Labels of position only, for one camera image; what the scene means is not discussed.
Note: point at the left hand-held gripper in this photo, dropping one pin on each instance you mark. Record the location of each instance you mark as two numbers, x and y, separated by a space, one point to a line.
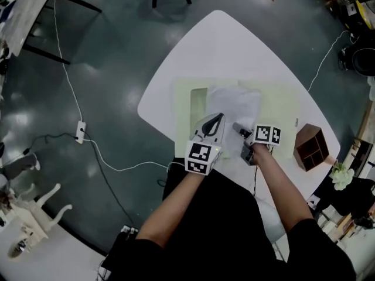
199 154

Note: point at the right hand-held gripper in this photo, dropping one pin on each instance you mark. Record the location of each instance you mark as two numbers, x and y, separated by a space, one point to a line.
265 135

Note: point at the white cloth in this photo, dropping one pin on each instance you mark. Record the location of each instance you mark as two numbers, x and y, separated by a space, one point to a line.
234 104

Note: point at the pale green folder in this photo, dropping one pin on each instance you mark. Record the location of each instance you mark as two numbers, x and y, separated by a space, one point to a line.
278 104

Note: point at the person's right forearm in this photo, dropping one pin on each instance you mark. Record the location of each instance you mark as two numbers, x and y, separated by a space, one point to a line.
278 192

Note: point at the person's left forearm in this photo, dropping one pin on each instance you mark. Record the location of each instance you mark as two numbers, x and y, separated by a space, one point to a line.
170 212

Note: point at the brown wooden organizer box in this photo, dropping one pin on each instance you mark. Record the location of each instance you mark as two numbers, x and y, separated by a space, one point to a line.
304 139

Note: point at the pink vase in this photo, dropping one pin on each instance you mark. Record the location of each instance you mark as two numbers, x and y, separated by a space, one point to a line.
329 160

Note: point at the white flower bouquet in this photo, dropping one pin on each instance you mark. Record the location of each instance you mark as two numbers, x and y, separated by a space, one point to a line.
341 177

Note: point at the black floor fan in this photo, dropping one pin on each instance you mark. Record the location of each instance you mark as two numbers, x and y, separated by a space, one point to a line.
363 61

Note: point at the black and yellow bin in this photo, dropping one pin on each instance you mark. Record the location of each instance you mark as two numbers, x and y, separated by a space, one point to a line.
354 16

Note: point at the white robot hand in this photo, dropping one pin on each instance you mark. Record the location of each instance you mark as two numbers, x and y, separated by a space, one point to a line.
32 215

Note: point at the marble table with black legs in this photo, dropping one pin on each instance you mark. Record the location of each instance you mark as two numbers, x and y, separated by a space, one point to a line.
26 13

